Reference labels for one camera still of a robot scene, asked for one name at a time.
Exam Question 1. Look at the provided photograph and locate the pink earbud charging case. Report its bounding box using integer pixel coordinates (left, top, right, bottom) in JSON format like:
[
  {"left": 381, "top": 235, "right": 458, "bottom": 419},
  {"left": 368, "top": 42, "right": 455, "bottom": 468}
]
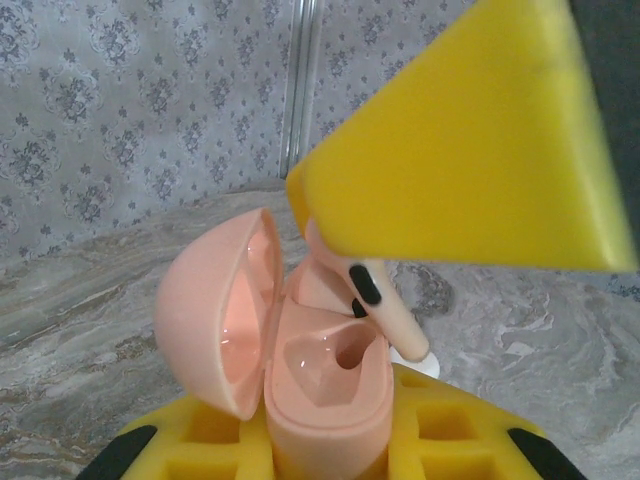
[{"left": 153, "top": 207, "right": 397, "bottom": 480}]

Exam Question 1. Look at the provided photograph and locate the pink wireless earbud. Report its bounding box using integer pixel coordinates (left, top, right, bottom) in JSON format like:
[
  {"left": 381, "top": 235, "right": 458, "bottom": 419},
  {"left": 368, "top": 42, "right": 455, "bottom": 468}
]
[{"left": 289, "top": 219, "right": 432, "bottom": 362}]

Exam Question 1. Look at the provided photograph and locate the white round container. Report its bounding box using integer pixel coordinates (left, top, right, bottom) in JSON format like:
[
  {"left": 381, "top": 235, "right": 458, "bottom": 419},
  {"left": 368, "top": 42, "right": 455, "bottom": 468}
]
[{"left": 394, "top": 349, "right": 442, "bottom": 384}]

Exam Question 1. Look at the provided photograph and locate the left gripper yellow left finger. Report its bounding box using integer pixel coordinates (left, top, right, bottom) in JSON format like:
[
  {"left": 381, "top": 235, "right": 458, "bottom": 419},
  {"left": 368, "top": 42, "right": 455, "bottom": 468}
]
[{"left": 92, "top": 393, "right": 274, "bottom": 480}]

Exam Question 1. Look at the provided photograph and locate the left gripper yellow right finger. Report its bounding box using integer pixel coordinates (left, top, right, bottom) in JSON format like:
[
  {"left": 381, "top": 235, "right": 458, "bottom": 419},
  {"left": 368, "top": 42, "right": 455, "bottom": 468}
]
[{"left": 384, "top": 366, "right": 587, "bottom": 480}]

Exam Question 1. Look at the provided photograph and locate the aluminium corner post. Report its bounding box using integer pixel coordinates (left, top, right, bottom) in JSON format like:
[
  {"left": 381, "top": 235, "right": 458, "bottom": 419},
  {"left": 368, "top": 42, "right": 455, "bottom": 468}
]
[{"left": 278, "top": 0, "right": 324, "bottom": 177}]

